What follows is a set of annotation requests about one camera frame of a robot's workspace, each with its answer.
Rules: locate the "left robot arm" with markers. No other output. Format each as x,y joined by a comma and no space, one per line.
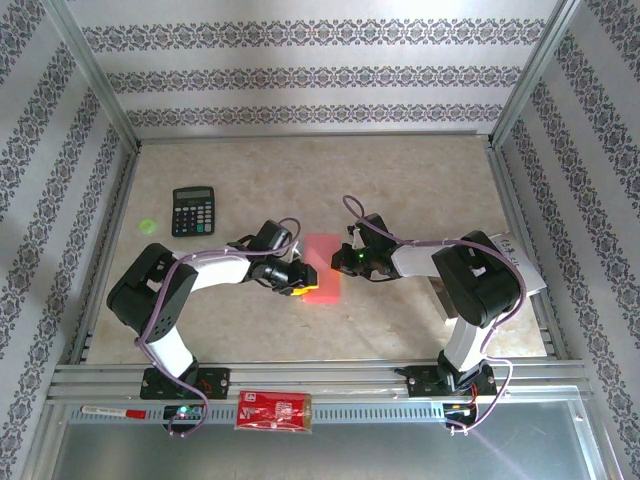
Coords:
150,290

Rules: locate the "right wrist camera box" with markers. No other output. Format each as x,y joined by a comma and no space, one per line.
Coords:
372,227

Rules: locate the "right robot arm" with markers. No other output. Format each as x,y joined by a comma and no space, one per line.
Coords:
475,280

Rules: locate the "black calculator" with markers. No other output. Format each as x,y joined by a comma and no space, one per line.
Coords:
192,215

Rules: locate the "pink square paper sheet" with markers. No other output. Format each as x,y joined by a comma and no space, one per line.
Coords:
320,247

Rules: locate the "aluminium frame post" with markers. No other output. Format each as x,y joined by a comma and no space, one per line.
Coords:
532,70
92,70

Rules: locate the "white printed booklet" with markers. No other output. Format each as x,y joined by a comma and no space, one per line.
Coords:
530,280

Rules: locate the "red white marker pen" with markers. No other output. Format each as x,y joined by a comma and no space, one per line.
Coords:
112,411

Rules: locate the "small circuit board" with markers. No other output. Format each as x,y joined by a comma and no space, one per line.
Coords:
457,410
192,412

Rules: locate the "aluminium table edge rail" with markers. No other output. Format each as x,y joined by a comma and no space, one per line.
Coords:
310,136
511,200
117,200

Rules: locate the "steel sheet panel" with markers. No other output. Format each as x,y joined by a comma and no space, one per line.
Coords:
325,455

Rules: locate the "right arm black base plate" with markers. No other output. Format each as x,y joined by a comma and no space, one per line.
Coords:
422,382

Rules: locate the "red snack packet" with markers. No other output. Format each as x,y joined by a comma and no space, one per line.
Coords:
270,411

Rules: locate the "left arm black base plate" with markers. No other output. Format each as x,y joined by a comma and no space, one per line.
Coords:
217,382

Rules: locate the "wide aluminium mounting rail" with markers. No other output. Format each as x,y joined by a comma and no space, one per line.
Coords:
325,372

